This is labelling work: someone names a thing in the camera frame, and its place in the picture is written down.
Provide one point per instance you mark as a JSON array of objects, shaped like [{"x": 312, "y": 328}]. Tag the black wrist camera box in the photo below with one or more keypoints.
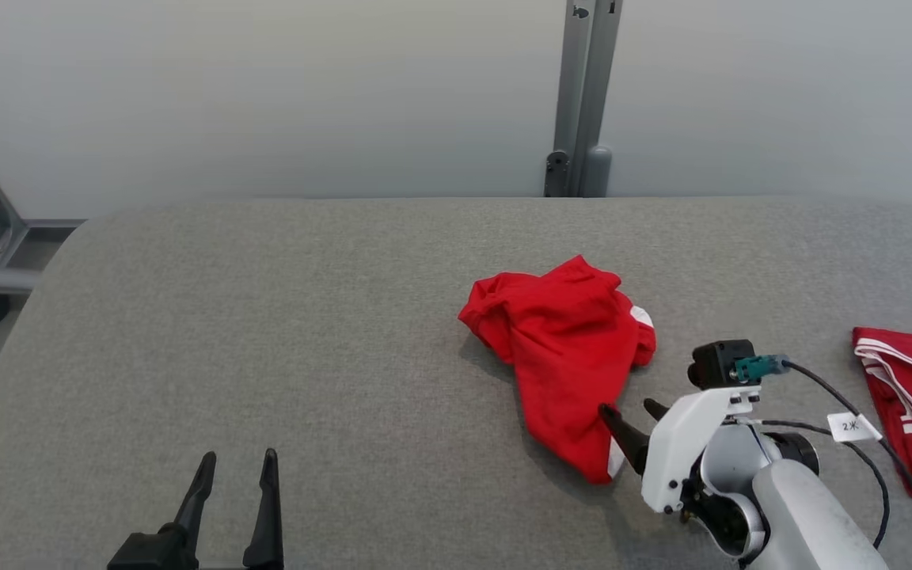
[
  {"x": 721, "y": 362},
  {"x": 147, "y": 554}
]

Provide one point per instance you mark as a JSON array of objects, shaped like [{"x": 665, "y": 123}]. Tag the grey metal wall post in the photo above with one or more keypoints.
[{"x": 583, "y": 95}]

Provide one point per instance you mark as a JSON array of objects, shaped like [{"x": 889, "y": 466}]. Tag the red shorts with white panels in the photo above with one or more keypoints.
[{"x": 567, "y": 348}]

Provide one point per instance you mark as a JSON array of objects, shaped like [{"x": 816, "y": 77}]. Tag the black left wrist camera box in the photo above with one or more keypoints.
[{"x": 147, "y": 554}]

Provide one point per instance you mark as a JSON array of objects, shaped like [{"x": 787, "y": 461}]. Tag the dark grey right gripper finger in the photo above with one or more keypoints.
[
  {"x": 628, "y": 443},
  {"x": 656, "y": 409}
]

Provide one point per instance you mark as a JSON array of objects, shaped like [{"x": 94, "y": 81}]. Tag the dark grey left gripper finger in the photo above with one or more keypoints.
[
  {"x": 196, "y": 499},
  {"x": 267, "y": 522}
]

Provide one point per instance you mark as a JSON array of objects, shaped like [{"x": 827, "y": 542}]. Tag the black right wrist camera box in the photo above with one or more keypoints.
[{"x": 721, "y": 362}]

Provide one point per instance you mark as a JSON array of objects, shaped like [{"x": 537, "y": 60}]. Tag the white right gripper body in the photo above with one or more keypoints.
[{"x": 678, "y": 451}]

